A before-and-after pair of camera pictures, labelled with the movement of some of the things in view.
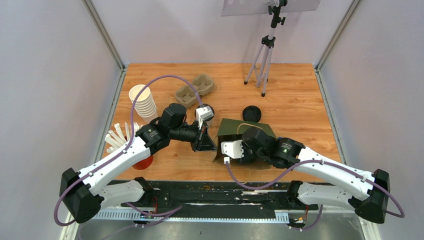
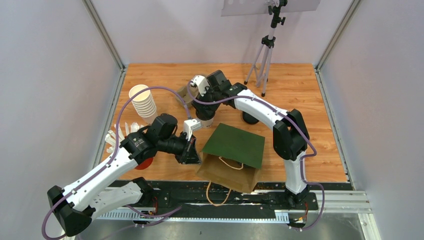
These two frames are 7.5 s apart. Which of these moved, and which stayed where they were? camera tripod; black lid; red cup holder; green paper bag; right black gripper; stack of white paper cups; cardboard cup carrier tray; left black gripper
Moved: right black gripper; left black gripper; green paper bag
Stayed: red cup holder; cardboard cup carrier tray; camera tripod; black lid; stack of white paper cups
